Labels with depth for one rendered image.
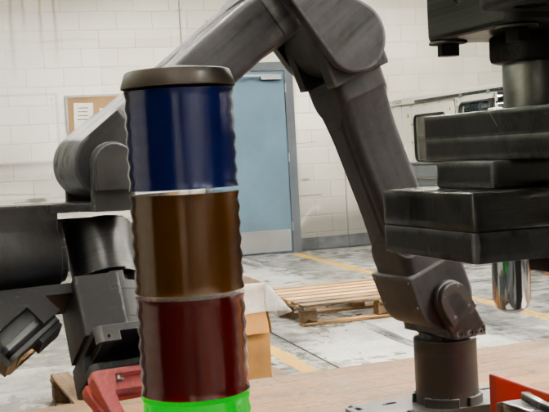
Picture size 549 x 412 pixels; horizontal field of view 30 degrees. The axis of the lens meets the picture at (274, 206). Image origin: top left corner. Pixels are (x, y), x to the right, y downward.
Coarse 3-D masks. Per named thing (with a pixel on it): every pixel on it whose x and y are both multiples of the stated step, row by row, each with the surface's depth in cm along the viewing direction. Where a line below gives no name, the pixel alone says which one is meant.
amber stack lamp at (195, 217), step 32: (192, 192) 35; (224, 192) 34; (160, 224) 34; (192, 224) 34; (224, 224) 34; (160, 256) 34; (192, 256) 34; (224, 256) 34; (160, 288) 34; (192, 288) 34; (224, 288) 34
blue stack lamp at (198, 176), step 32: (128, 96) 34; (160, 96) 33; (192, 96) 33; (224, 96) 34; (128, 128) 34; (160, 128) 33; (192, 128) 33; (224, 128) 34; (128, 160) 35; (160, 160) 33; (192, 160) 33; (224, 160) 34
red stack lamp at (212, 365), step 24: (144, 312) 34; (168, 312) 34; (192, 312) 34; (216, 312) 34; (240, 312) 35; (144, 336) 34; (168, 336) 34; (192, 336) 34; (216, 336) 34; (240, 336) 35; (144, 360) 35; (168, 360) 34; (192, 360) 34; (216, 360) 34; (240, 360) 35; (144, 384) 35; (168, 384) 34; (192, 384) 34; (216, 384) 34; (240, 384) 35
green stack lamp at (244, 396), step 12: (240, 396) 35; (144, 408) 35; (156, 408) 34; (168, 408) 34; (180, 408) 34; (192, 408) 34; (204, 408) 34; (216, 408) 34; (228, 408) 34; (240, 408) 35
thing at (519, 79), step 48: (528, 48) 55; (528, 96) 56; (432, 144) 61; (480, 144) 56; (528, 144) 52; (384, 192) 60; (432, 192) 55; (480, 192) 51; (528, 192) 52; (432, 240) 55; (480, 240) 51; (528, 240) 52; (528, 288) 53
